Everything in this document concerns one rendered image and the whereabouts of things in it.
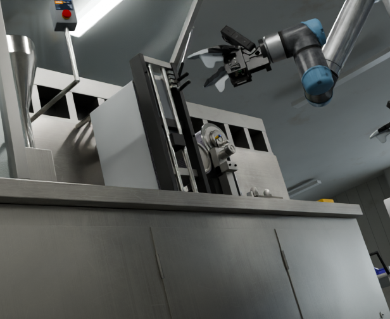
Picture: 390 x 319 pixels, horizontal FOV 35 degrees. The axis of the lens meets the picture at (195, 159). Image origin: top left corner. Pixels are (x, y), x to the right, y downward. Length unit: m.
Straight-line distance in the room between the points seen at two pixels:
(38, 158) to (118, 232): 0.47
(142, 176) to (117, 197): 0.61
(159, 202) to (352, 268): 0.85
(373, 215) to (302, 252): 9.48
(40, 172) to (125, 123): 0.43
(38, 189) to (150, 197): 0.30
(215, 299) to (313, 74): 0.60
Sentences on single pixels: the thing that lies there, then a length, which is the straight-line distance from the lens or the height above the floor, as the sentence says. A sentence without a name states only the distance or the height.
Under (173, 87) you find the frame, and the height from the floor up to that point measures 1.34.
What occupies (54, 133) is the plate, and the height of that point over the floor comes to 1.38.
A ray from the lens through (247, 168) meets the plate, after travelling 2.91.
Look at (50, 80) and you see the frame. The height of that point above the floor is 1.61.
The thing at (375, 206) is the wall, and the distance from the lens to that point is 11.33.
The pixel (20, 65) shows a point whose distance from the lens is 1.87.
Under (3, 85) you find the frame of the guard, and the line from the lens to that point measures 1.41.
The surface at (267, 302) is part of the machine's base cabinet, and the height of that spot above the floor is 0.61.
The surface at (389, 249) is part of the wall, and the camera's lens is 11.22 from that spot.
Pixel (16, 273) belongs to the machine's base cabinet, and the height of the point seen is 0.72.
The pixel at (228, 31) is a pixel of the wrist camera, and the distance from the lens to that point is 1.69.
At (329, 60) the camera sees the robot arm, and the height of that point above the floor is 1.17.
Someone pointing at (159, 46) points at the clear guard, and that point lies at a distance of 2.63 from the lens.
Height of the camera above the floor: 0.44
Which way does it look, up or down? 20 degrees up
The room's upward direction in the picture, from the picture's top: 15 degrees counter-clockwise
